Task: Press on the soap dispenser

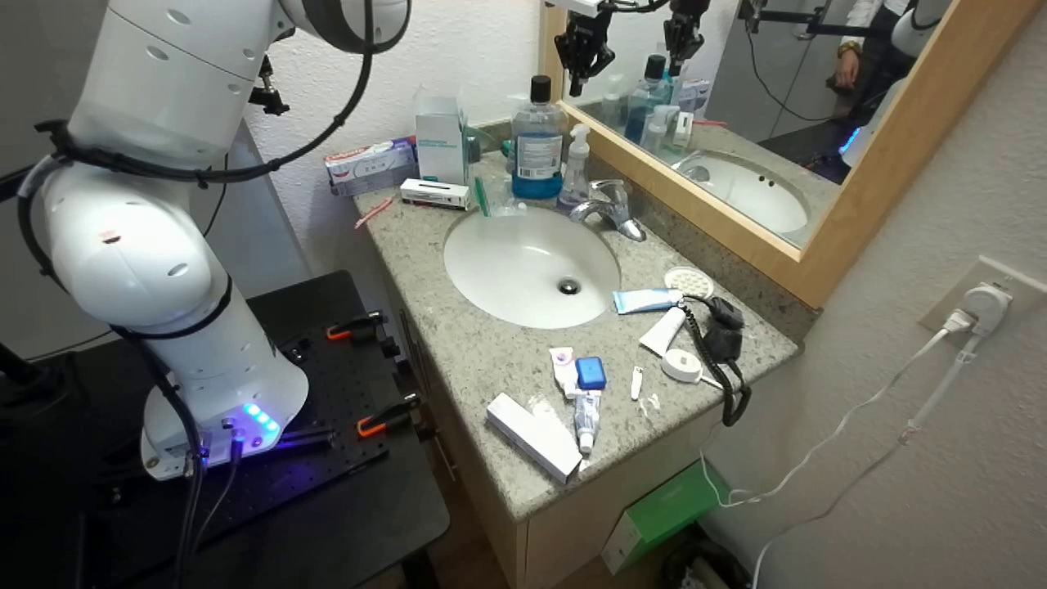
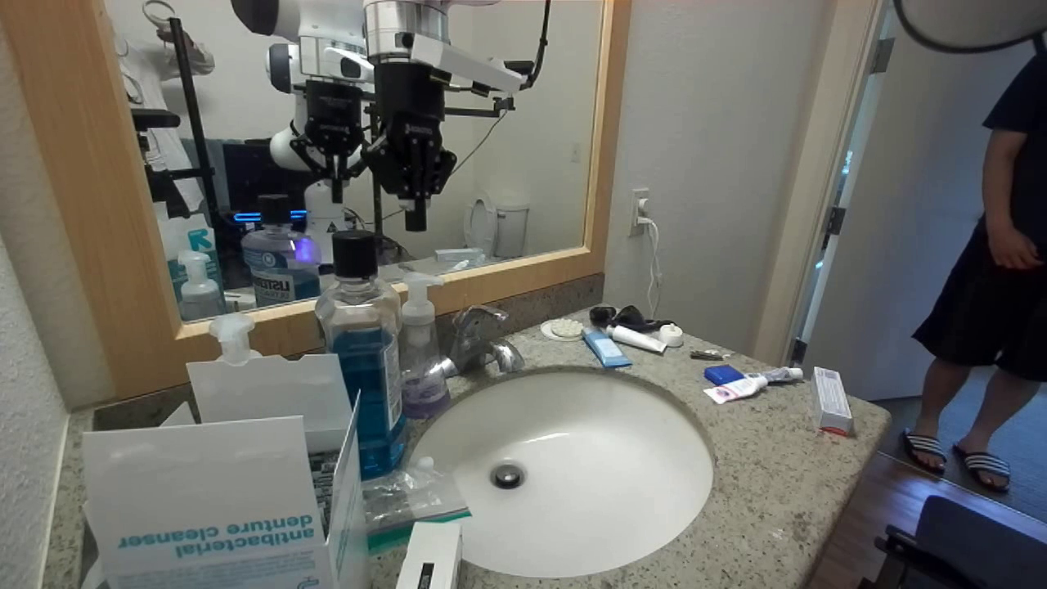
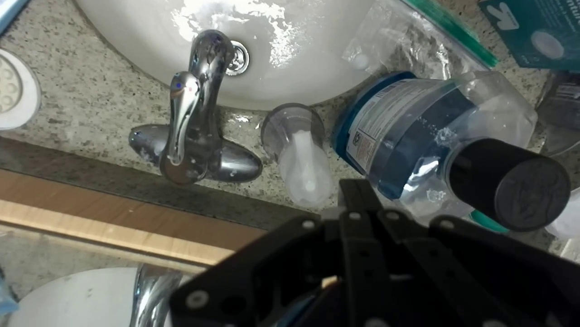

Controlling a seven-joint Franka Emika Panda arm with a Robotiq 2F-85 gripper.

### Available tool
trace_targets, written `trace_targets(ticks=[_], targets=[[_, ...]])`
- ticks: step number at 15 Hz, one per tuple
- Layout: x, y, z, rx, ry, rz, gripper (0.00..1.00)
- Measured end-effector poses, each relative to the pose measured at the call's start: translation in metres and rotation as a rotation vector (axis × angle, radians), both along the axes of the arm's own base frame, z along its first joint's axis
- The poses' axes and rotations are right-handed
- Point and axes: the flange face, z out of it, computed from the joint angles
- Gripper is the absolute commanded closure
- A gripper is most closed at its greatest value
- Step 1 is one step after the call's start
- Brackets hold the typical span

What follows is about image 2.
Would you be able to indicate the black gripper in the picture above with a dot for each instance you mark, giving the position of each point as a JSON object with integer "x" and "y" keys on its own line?
{"x": 413, "y": 119}

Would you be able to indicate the clear soap dispenser white pump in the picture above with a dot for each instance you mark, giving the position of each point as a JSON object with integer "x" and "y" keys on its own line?
{"x": 415, "y": 337}

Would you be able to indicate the chrome faucet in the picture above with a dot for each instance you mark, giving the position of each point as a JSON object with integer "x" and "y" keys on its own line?
{"x": 473, "y": 336}

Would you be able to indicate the blue mouthwash bottle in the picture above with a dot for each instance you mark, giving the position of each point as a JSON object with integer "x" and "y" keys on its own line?
{"x": 363, "y": 371}

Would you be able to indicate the round white pad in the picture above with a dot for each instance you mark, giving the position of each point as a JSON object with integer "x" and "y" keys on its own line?
{"x": 563, "y": 329}

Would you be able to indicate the white pump bottle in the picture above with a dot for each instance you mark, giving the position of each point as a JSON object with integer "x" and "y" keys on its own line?
{"x": 233, "y": 337}

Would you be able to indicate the white teal carton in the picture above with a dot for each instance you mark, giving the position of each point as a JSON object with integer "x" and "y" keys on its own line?
{"x": 273, "y": 398}

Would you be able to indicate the teal toothpaste tube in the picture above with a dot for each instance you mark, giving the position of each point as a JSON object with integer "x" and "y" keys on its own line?
{"x": 605, "y": 347}

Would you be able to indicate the chrome sink drain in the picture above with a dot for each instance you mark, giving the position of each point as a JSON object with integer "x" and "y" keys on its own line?
{"x": 507, "y": 475}

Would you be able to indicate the clear zip bag green strip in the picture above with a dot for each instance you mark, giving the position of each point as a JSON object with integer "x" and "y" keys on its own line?
{"x": 413, "y": 496}

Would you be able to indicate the round white floss case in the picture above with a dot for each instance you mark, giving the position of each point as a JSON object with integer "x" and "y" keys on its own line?
{"x": 673, "y": 336}

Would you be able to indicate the white oval sink basin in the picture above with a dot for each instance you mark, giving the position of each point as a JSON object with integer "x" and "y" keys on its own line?
{"x": 589, "y": 470}

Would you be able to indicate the small grey metal tool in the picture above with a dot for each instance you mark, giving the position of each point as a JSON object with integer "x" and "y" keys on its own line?
{"x": 709, "y": 354}

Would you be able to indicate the wood framed mirror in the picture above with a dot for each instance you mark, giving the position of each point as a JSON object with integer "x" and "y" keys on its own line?
{"x": 87, "y": 218}

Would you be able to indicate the small white box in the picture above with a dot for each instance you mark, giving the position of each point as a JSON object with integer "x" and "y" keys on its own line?
{"x": 427, "y": 558}

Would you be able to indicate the blue floss box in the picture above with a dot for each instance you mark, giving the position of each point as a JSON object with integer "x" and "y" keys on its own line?
{"x": 720, "y": 374}

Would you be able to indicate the denture cleanser box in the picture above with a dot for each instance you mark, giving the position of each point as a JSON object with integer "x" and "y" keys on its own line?
{"x": 207, "y": 503}

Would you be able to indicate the small white red tube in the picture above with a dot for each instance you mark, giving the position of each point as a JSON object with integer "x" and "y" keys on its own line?
{"x": 737, "y": 392}

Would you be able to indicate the long white toothpaste box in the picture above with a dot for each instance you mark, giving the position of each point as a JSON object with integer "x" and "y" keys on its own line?
{"x": 832, "y": 402}

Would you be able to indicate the black sandal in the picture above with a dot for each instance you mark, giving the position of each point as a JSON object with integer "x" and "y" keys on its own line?
{"x": 982, "y": 470}
{"x": 924, "y": 454}

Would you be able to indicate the bystander in dark clothes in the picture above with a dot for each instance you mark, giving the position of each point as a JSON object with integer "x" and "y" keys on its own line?
{"x": 1000, "y": 295}

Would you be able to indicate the wrist mounted camera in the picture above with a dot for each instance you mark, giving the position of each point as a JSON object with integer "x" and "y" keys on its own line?
{"x": 469, "y": 66}

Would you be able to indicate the white wall outlet plate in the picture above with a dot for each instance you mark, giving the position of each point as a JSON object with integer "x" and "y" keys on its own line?
{"x": 639, "y": 190}

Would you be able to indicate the beige door frame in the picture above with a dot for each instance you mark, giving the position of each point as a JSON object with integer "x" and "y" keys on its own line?
{"x": 812, "y": 186}

